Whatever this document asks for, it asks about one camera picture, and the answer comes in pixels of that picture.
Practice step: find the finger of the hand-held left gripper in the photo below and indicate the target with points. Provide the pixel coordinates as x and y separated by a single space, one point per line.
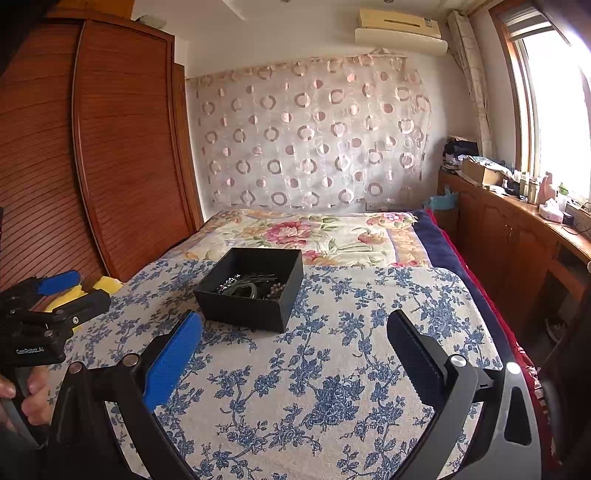
87 304
60 282

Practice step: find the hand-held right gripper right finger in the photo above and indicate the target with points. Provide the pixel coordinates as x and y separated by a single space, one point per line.
411 355

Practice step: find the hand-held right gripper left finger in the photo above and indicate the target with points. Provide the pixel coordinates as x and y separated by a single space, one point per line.
173 360

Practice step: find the black jewelry box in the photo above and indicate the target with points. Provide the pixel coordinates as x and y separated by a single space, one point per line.
240 314

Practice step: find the green jade bangle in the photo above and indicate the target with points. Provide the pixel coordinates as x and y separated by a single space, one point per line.
244 290

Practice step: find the person's left hand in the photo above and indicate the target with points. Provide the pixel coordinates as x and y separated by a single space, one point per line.
37 397

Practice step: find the yellow cushion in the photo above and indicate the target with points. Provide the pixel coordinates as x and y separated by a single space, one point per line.
104 286

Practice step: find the blue floral bed cloth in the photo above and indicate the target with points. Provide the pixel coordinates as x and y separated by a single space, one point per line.
323 392

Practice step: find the navy and red blanket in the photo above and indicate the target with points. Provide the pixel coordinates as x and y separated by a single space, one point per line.
466 277

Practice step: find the wooden wardrobe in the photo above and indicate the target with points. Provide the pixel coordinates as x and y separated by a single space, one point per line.
115 161

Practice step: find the wooden side cabinet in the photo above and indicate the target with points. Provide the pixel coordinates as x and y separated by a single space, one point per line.
508 240

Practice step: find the light blue bag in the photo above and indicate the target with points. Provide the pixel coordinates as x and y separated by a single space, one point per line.
444 199

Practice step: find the pink floral blanket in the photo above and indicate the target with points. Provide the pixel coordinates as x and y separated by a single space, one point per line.
286 230

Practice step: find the cardboard box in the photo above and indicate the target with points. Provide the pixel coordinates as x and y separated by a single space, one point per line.
480 171

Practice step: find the tissue box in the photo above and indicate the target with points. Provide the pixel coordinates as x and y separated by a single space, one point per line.
550 212

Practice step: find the pile of dark clothes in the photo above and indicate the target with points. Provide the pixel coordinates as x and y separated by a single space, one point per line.
459 150

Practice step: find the pink ornament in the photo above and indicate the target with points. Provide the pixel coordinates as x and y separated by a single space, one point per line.
549 187

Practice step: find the circle patterned curtain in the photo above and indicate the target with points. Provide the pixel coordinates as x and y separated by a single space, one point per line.
309 138

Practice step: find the white window curtain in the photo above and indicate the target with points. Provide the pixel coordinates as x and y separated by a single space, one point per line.
473 83

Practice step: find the window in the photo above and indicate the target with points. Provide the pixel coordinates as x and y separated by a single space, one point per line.
554 92

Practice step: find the wall air conditioner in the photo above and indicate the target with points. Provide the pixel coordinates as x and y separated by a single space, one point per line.
397 32

